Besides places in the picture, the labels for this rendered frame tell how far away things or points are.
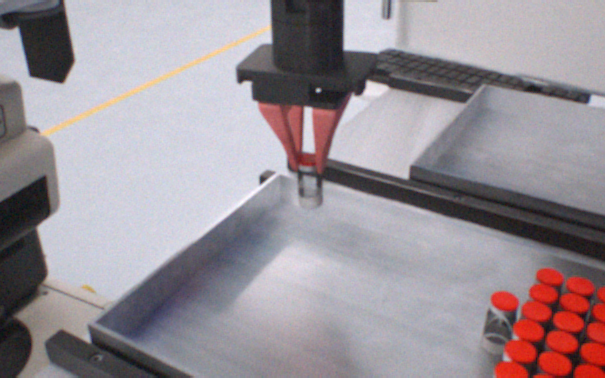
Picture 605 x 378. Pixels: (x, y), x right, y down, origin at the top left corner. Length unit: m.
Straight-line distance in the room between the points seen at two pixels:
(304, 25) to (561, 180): 0.39
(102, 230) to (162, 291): 1.73
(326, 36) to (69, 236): 1.87
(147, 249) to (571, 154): 1.57
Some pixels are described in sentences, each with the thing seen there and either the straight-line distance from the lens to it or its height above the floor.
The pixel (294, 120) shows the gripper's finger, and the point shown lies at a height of 1.00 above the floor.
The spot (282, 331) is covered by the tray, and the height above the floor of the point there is 0.88.
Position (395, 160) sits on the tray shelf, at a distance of 0.76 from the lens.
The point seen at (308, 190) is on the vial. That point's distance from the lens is 0.56.
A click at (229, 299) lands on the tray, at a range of 0.55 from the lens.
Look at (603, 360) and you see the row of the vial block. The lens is 0.47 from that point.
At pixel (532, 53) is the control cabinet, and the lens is 1.24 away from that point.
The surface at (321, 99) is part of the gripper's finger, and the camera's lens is 0.49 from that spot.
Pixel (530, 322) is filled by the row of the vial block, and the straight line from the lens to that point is 0.48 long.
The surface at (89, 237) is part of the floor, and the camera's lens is 2.25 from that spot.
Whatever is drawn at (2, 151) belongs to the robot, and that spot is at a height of 0.80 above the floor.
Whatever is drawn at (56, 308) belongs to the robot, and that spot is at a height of 0.28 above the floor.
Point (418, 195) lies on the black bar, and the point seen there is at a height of 0.89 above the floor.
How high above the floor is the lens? 1.24
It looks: 30 degrees down
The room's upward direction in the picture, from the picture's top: straight up
